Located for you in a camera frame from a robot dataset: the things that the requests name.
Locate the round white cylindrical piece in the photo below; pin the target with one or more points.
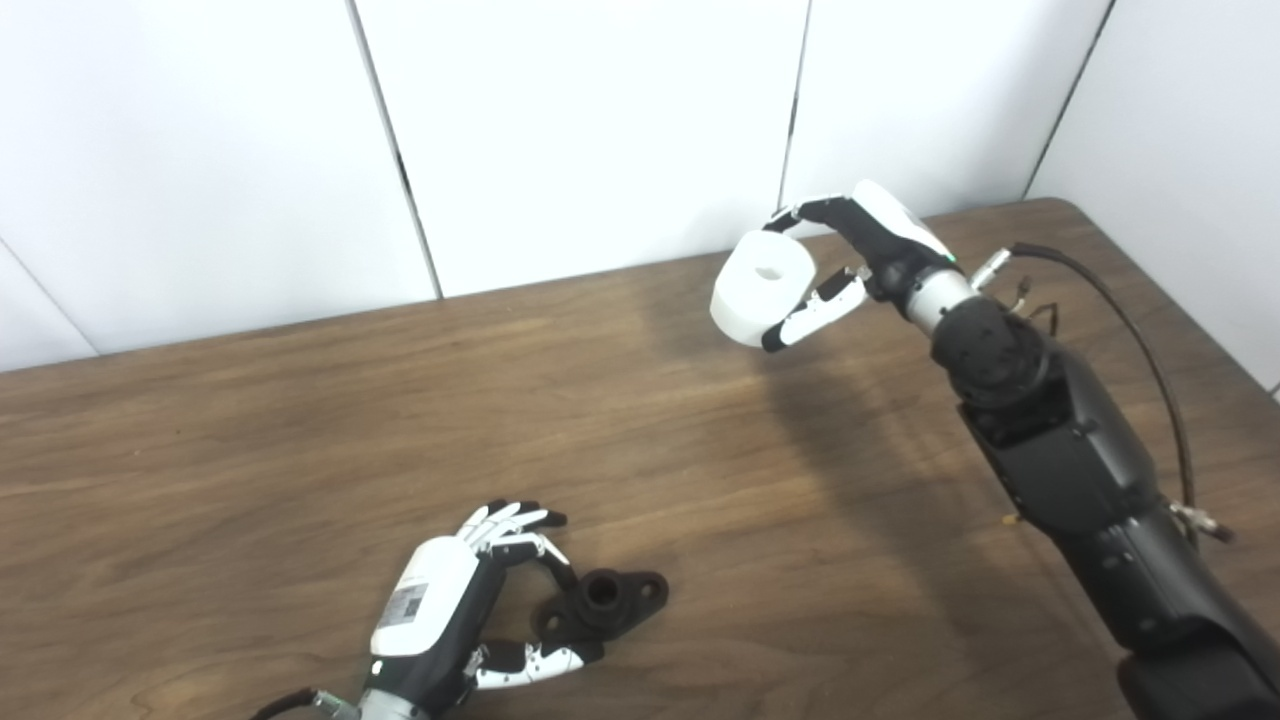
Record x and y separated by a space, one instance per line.
750 300

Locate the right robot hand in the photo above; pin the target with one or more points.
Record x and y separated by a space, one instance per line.
895 245

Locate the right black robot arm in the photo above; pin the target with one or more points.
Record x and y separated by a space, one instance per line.
1070 460

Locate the black flanged holder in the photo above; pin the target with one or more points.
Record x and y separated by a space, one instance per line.
620 605

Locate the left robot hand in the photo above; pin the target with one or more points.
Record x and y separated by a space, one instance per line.
430 600

